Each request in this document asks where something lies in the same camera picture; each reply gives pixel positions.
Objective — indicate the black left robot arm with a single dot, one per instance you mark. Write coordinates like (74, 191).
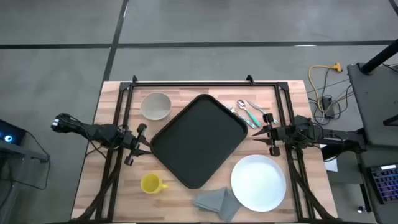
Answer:
(93, 132)

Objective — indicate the black computer with blue light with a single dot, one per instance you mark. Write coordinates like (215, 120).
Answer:
(9, 132)

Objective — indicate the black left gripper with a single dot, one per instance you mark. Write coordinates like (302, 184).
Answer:
(130, 140)

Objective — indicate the black power adapter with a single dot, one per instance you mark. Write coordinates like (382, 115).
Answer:
(327, 104)

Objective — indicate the black plastic serving tray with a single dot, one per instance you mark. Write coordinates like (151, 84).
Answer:
(199, 140)

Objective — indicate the backlit black keyboard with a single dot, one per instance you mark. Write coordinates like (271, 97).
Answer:
(387, 183)

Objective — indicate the black pole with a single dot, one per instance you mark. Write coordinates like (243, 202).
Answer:
(381, 56)

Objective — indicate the beige bowl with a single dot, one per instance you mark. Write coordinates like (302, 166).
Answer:
(155, 105)

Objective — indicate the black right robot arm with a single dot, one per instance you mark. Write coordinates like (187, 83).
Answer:
(339, 137)

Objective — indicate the black desk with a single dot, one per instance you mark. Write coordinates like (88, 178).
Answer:
(384, 214)
(376, 102)

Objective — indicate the grey metal table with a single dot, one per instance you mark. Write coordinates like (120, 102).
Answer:
(18, 154)

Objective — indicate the white paper sheet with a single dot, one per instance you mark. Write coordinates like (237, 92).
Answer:
(332, 165)

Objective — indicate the yellow mug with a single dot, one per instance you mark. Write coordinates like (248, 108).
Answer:
(150, 183)

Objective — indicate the grey cloth napkin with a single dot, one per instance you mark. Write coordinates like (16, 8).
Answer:
(217, 203)

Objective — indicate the black metal rig frame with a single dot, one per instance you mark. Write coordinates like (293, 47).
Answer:
(202, 84)

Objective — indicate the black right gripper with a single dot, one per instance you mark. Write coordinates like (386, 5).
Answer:
(280, 134)

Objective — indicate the white round plate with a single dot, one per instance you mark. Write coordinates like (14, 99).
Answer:
(258, 183)

